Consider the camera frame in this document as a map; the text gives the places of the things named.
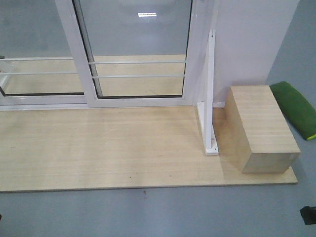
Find white triangular support brace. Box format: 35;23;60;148
197;29;219;156

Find fixed white glass panel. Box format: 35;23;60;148
0;0;85;105

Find light wooden box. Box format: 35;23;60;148
224;85;300;173

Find white partition panel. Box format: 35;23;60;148
213;0;299;107

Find green sandbag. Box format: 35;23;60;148
270;81;316;140

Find white framed sliding glass door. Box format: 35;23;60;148
55;0;209;108

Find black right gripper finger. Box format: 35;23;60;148
300;206;316;225

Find light wooden base board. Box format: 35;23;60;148
0;106;298;193

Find white bottom door track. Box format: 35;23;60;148
0;104;89;111

